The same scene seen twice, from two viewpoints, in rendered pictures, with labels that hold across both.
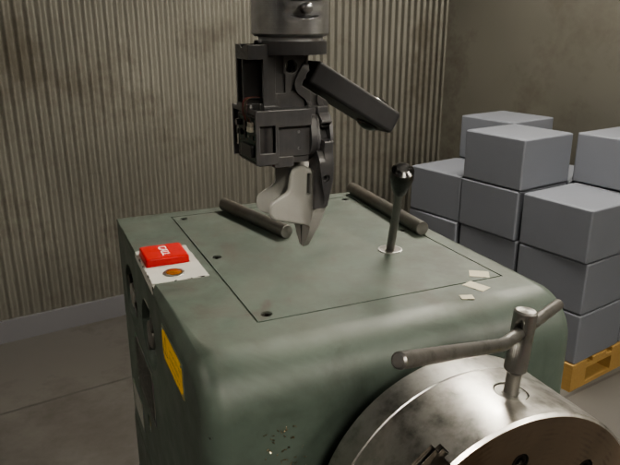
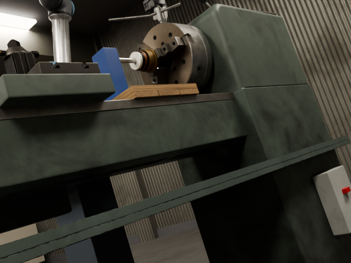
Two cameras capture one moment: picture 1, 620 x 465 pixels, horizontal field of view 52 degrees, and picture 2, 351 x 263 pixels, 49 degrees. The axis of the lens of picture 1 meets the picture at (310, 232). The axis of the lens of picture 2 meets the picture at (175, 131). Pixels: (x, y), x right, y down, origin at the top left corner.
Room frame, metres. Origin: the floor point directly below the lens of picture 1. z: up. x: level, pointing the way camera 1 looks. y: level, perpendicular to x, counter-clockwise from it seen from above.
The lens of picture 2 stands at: (-0.12, -1.60, 0.56)
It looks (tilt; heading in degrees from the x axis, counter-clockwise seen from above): 8 degrees up; 68
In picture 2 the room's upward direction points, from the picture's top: 18 degrees counter-clockwise
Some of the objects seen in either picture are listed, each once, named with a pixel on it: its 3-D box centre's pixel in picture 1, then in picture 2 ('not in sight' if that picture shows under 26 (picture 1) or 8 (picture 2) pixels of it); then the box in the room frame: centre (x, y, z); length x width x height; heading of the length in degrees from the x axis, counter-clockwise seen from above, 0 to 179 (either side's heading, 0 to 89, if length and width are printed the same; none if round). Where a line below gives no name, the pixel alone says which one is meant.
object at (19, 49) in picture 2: not in sight; (16, 54); (-0.06, -0.36, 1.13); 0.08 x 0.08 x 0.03
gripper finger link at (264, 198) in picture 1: (282, 201); (162, 16); (0.66, 0.03, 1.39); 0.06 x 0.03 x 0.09; 115
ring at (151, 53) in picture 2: not in sight; (145, 60); (0.41, -0.24, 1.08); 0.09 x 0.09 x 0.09; 24
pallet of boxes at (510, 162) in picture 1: (530, 232); not in sight; (3.16, -1.15, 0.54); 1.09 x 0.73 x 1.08; 35
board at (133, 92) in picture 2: not in sight; (137, 108); (0.30, -0.29, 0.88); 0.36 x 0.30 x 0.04; 114
